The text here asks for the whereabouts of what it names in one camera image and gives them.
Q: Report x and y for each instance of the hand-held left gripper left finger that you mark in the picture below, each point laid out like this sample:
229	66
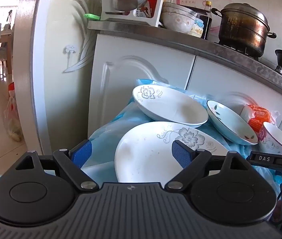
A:
81	153

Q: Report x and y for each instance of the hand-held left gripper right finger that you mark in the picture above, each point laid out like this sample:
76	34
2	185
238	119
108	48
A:
182	154

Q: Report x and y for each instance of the large white floral plate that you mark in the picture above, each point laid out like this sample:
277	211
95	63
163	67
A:
143	154

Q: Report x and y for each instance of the small purple floral bowl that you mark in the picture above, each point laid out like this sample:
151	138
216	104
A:
276	135

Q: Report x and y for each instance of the orange packet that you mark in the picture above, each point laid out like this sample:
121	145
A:
259	115

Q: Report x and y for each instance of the deep white floral plate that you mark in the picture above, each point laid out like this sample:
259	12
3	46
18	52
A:
170	107

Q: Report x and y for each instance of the blue checkered plastic tablecloth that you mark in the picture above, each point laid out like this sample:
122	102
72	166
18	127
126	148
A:
121	119

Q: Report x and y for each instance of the light blue bowl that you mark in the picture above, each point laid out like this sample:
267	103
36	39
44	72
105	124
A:
230	123

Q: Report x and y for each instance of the plastic bag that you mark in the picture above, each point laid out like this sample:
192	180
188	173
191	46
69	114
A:
12	119

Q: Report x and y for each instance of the white cabinet door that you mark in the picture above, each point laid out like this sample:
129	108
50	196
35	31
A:
218	79
121	79

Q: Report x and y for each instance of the white refrigerator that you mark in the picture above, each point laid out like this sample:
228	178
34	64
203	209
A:
56	54

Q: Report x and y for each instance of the gas stove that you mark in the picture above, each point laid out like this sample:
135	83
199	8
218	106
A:
253	53

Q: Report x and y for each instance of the steel kitchen countertop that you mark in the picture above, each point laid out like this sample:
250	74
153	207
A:
155	33

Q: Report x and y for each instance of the white floral bowl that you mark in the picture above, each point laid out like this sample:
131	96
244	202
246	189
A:
178	22

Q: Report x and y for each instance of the steel steamer pot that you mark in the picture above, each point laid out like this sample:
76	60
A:
243	29

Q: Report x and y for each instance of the dark sauce bottle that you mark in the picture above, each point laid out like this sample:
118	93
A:
207	21

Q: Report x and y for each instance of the green plastic clip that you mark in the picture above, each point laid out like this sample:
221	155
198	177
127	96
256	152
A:
92	16

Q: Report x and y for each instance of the red snack packet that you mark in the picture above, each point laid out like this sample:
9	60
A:
146	8

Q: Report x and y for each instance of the white utensil rack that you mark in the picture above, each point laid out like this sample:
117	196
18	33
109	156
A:
155	2

